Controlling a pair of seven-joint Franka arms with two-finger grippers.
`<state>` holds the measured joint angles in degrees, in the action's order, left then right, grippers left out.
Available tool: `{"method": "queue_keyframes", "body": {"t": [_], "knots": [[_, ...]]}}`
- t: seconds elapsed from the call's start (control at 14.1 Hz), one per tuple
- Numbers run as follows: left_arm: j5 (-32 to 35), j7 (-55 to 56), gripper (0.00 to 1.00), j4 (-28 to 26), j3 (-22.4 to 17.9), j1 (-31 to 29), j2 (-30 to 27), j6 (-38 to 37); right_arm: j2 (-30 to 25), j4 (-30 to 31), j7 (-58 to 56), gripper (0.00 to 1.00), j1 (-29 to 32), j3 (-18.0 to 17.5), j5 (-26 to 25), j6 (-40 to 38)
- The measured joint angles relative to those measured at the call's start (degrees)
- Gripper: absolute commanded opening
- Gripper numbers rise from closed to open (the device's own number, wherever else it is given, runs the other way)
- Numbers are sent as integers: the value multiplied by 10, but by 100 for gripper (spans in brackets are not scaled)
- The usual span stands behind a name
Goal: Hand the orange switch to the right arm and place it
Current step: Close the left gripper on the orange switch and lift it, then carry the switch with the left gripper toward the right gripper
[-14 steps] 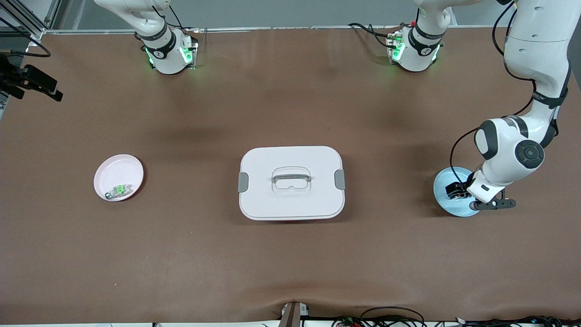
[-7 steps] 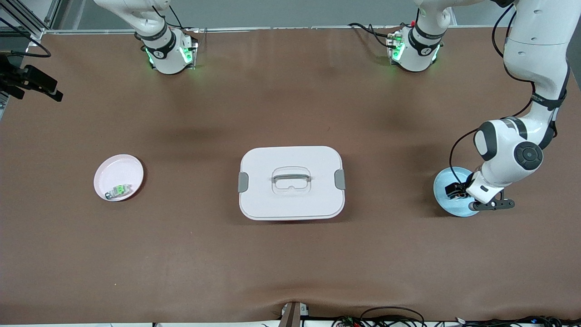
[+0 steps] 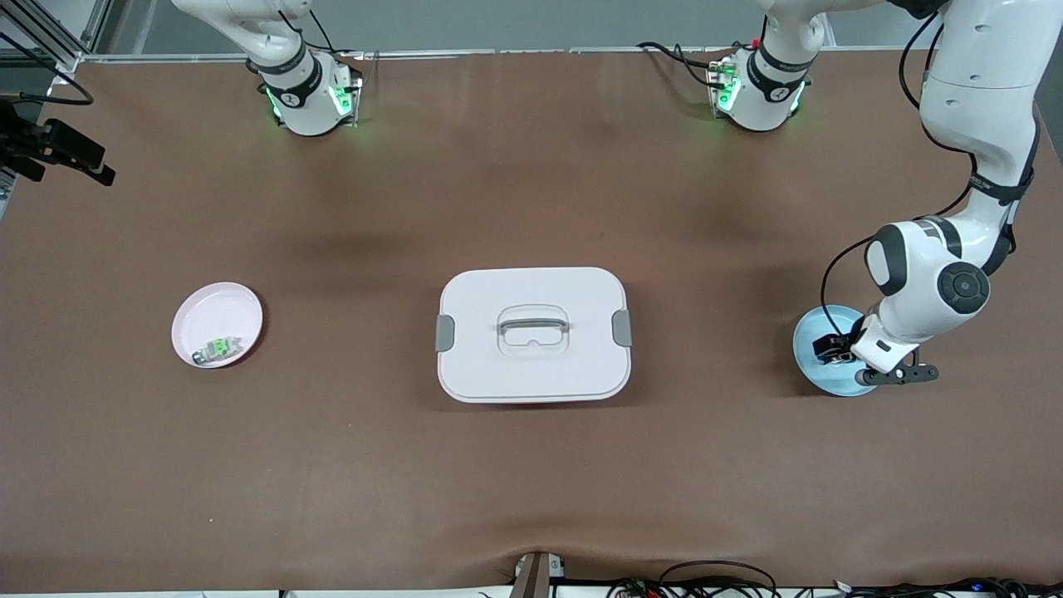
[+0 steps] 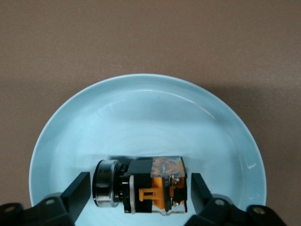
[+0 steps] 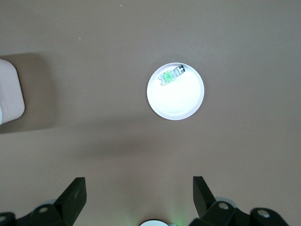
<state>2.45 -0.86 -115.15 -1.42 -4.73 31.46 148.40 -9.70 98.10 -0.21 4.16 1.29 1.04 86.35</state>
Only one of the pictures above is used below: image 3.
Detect blue round plate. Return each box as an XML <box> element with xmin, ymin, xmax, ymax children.
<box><xmin>791</xmin><ymin>304</ymin><xmax>883</xmax><ymax>398</ymax></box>

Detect pink round plate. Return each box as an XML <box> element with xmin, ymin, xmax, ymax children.
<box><xmin>171</xmin><ymin>282</ymin><xmax>265</xmax><ymax>370</ymax></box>

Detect brown table mat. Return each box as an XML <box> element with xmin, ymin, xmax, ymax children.
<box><xmin>0</xmin><ymin>46</ymin><xmax>1063</xmax><ymax>595</ymax></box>

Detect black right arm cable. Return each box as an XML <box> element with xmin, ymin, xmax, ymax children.
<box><xmin>0</xmin><ymin>29</ymin><xmax>95</xmax><ymax>105</ymax></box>

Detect aluminium frame profile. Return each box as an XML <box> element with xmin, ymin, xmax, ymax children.
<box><xmin>0</xmin><ymin>0</ymin><xmax>113</xmax><ymax>74</ymax></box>

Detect black looped cable bundle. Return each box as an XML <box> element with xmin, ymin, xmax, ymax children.
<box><xmin>606</xmin><ymin>561</ymin><xmax>781</xmax><ymax>598</ymax></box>

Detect green and white switch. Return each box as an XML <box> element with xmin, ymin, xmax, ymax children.
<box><xmin>192</xmin><ymin>335</ymin><xmax>243</xmax><ymax>366</ymax></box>

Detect black right arm base cables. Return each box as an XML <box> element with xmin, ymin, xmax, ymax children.
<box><xmin>278</xmin><ymin>8</ymin><xmax>366</xmax><ymax>59</ymax></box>

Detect black arm base cables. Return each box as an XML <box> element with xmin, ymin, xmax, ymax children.
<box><xmin>637</xmin><ymin>40</ymin><xmax>723</xmax><ymax>88</ymax></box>
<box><xmin>278</xmin><ymin>8</ymin><xmax>366</xmax><ymax>59</ymax></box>

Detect white box with grey handle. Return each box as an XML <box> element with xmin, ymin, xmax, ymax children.
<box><xmin>435</xmin><ymin>267</ymin><xmax>634</xmax><ymax>404</ymax></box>

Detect black left arm base cables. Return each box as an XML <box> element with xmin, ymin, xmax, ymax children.
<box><xmin>637</xmin><ymin>40</ymin><xmax>723</xmax><ymax>88</ymax></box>

